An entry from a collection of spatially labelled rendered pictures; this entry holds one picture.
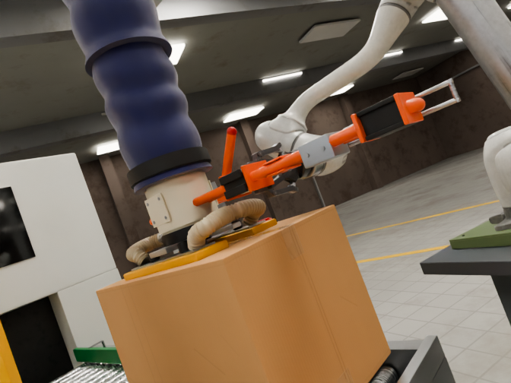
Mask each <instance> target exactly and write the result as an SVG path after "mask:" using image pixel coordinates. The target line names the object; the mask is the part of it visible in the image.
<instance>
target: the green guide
mask: <svg viewBox="0 0 511 383"><path fill-rule="evenodd" d="M101 342H102V345H103V347H94V346H96V345H97V344H99V343H101ZM73 352H74V355H75V358H76V360H77V362H97V363H109V364H122V363H121V360H120V358H119V354H118V352H117V349H116V348H115V347H106V345H105V343H104V340H102V341H100V342H98V343H96V344H94V345H92V346H90V347H77V348H75V349H73Z"/></svg>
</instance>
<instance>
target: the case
mask: <svg viewBox="0 0 511 383"><path fill-rule="evenodd" d="M277 223H278V224H276V225H274V226H272V227H270V228H267V229H265V230H263V231H261V232H260V233H256V234H255V235H252V236H248V237H245V238H242V239H238V240H235V241H232V242H228V245H229V247H227V248H225V249H223V250H220V251H219V252H216V253H214V254H213V255H210V256H208V257H206V258H203V259H202V260H200V261H196V262H193V263H190V264H185V265H182V266H179V267H174V268H171V269H168V270H165V271H160V272H157V273H154V274H149V275H146V276H143V277H138V278H135V279H131V280H125V279H122V280H120V281H117V282H115V283H112V284H110V285H109V286H105V287H104V288H101V289H99V290H97V291H96V293H97V297H98V299H99V302H100V305H101V308H102V310H103V313H104V316H105V319H106V322H107V324H108V327H109V330H110V333H111V335H112V338H113V341H114V344H115V346H116V349H117V352H118V354H119V358H120V360H121V363H122V367H123V368H124V371H125V375H126V378H127V379H128V382H129V383H369V382H370V380H371V379H372V377H373V376H374V375H375V374H376V372H377V371H378V370H379V368H380V367H381V365H382V364H383V363H384V362H385V360H386V359H387V357H388V356H389V354H390V353H391V350H390V349H389V345H388V343H387V340H386V337H385V335H384V333H383V330H382V327H381V324H380V323H379V319H378V317H377V314H376V311H375V309H374V307H373V304H372V301H371V299H370V295H369V293H368V291H367V288H366V285H365V283H364V281H363V278H362V275H361V273H360V270H359V267H358V265H357V262H356V260H355V257H354V254H353V252H352V250H351V246H350V244H349V241H348V238H347V237H346V234H345V231H344V228H343V226H342V224H341V221H340V218H339V216H338V212H337V211H336V208H335V206H334V205H333V204H332V205H329V206H327V207H323V208H320V209H317V210H313V211H310V212H308V213H304V214H301V215H298V216H295V217H291V218H288V219H286V220H281V221H278V222H277Z"/></svg>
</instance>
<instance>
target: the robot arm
mask: <svg viewBox="0 0 511 383"><path fill-rule="evenodd" d="M427 1H429V2H432V3H437V5H438V6H439V7H440V9H441V11H442V12H443V13H444V14H445V16H446V18H447V19H448V21H449V22H450V23H451V25H452V26H453V28H454V29H455V31H456V32H457V34H458V35H459V36H460V37H461V39H462V41H463V42H464V44H465V45H466V46H467V47H468V49H469V51H470V52H471V54H472V55H473V56H474V58H475V59H476V61H477V62H478V64H479V65H480V66H481V68H482V69H483V70H484V72H485V74H486V75H487V76H488V77H489V79H490V81H491V82H492V84H493V85H494V86H495V88H496V89H497V91H498V92H499V93H500V95H501V97H502V98H503V99H504V100H505V102H506V104H507V105H508V107H509V108H510V109H511V22H510V21H509V19H508V17H507V16H506V15H505V14H504V12H503V11H502V9H501V8H500V6H499V5H498V4H497V2H496V1H495V0H427ZM423 2H424V0H381V2H380V4H379V7H378V10H377V12H376V16H375V20H374V23H373V27H372V30H371V33H370V37H369V39H368V41H367V43H366V45H365V46H364V47H363V48H362V49H361V50H360V51H359V52H358V53H357V54H356V55H355V56H354V57H353V58H352V59H350V60H349V61H347V62H346V63H344V64H343V65H342V66H340V67H339V68H337V69H336V70H334V71H333V72H332V73H331V74H329V75H327V76H326V77H324V78H323V79H322V80H320V81H319V82H317V83H316V84H314V85H313V86H311V87H310V88H309V89H308V90H306V91H305V92H304V93H302V94H301V95H300V96H299V97H298V98H297V99H296V100H295V102H294V103H293V104H292V106H291V107H290V108H289V110H288V111H286V113H284V114H280V115H278V117H277V118H276V119H273V120H271V121H267V122H263V123H262V124H260V125H259V126H258V128H257V129H256V130H255V142H256V144H257V146H258V147H259V148H260V149H261V150H260V151H258V152H256V153H254V154H253V155H251V158H252V159H253V161H251V162H248V163H246V164H245V165H247V164H250V163H256V162H259V161H263V160H266V162H268V161H270V160H273V159H261V157H263V156H266V155H269V156H270V157H273V158H277V157H279V156H282V155H283V154H292V153H294V152H296V151H298V147H299V146H300V145H303V144H305V143H307V142H309V141H311V140H313V139H316V138H318V137H320V136H321V135H312V134H308V133H306V132H307V127H306V123H305V121H306V117H307V115H308V113H309V111H310V110H311V109H312V108H313V107H314V106H315V105H317V104H318V103H320V102H321V101H323V100H324V99H326V98H327V97H330V96H331V95H332V94H334V93H336V92H337V91H339V90H340V89H342V88H343V87H346V86H347V85H349V84H350V83H352V82H353V81H355V80H357V79H358V78H360V77H361V76H363V75H364V74H366V73H367V72H368V71H369V70H371V69H372V68H373V67H374V66H375V65H377V64H378V63H379V62H380V60H381V59H382V58H383V57H384V56H385V54H386V53H387V52H388V51H389V49H390V48H391V47H392V45H393V43H394V42H395V41H396V40H397V38H398V37H399V35H400V34H401V33H402V31H403V30H404V29H405V28H406V27H407V25H408V23H409V21H410V20H411V19H412V17H413V16H414V14H415V12H416V11H417V9H418V7H420V6H421V5H422V3H423ZM347 155H348V154H345V155H343V156H341V157H338V158H335V159H333V160H330V161H328V162H326V163H323V164H320V165H318V166H313V167H310V168H308V169H306V168H305V166H304V164H303V163H300V164H301V166H298V167H297V168H295V169H292V170H291V171H289V172H288V171H287V172H285V173H282V175H279V176H277V177H275V179H273V180H274V182H275V183H274V184H273V185H270V186H268V187H265V188H261V189H259V190H255V191H254V192H255V194H256V195H257V194H260V193H263V192H265V193H266V197H267V198H272V197H275V196H278V195H282V194H285V193H288V194H293V193H295V192H298V191H299V189H298V187H296V184H295V182H297V180H298V179H306V178H311V177H314V176H324V175H327V174H329V173H333V172H334V171H336V170H337V169H339V168H340V167H342V166H343V165H344V163H345V162H346V159H347ZM483 156H484V165H485V168H486V171H487V174H488V177H489V180H490V183H491V185H492V187H493V189H494V191H495V194H496V196H497V197H498V199H499V201H500V203H501V205H502V207H503V212H501V213H499V214H495V215H493V216H491V217H489V221H490V223H492V224H497V225H496V226H495V227H494V229H495V230H496V231H502V230H505V229H511V126H509V127H507V128H504V129H501V130H499V131H497V132H495V133H493V134H492V135H490V136H488V138H487V140H486V141H485V143H484V152H483ZM283 180H284V181H286V182H288V183H290V184H289V186H288V187H286V188H281V189H278V190H275V191H274V190H273V188H274V187H275V186H276V185H278V184H279V183H280V182H282V181H283Z"/></svg>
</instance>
